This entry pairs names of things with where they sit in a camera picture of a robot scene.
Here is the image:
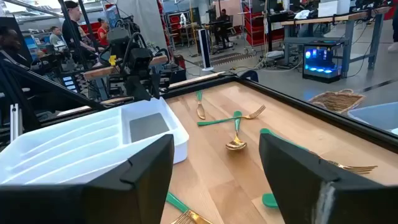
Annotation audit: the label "clear plastic bin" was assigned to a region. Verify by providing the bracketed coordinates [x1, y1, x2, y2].
[346, 101, 398, 135]

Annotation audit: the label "computer case blue lights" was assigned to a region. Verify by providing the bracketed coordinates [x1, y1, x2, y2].
[302, 39, 346, 84]

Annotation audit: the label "wicker basket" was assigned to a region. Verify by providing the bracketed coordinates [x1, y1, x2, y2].
[307, 88, 367, 114]

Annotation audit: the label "black metal table frame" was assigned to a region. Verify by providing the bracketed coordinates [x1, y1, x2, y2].
[0, 51, 398, 153]

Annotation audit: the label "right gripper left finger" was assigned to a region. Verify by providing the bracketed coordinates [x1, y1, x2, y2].
[0, 133, 175, 224]

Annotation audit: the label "gold knife green handle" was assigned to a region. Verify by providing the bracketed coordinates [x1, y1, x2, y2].
[195, 90, 206, 121]
[165, 192, 215, 224]

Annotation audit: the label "white tower fan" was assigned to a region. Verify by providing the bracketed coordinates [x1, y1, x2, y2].
[197, 27, 215, 72]

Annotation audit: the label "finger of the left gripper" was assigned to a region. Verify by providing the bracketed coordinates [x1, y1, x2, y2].
[124, 76, 152, 102]
[151, 73, 162, 100]

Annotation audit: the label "person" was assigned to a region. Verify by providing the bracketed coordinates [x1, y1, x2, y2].
[387, 18, 398, 53]
[61, 0, 105, 60]
[96, 17, 110, 47]
[216, 8, 233, 47]
[49, 26, 68, 47]
[0, 26, 32, 68]

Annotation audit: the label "gold fork green handle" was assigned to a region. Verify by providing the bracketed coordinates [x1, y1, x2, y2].
[259, 128, 379, 175]
[170, 210, 192, 224]
[261, 192, 280, 209]
[197, 104, 267, 127]

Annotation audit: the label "red shelf rack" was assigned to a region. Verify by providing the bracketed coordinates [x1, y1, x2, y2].
[242, 0, 285, 47]

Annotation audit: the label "gold spoon green handle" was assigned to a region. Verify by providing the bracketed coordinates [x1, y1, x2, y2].
[225, 110, 248, 151]

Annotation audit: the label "wooden top metal workbench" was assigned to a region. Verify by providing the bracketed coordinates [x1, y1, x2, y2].
[281, 6, 392, 78]

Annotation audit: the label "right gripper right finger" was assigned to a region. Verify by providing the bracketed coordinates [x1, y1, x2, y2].
[258, 133, 398, 224]

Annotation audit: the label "white plastic cutlery tray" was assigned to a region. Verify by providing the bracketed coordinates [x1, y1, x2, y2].
[0, 96, 190, 186]

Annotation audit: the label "white hanging sheet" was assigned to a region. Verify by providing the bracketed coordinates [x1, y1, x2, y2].
[116, 0, 169, 50]

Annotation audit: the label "black clamp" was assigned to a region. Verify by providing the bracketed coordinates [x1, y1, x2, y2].
[239, 70, 259, 83]

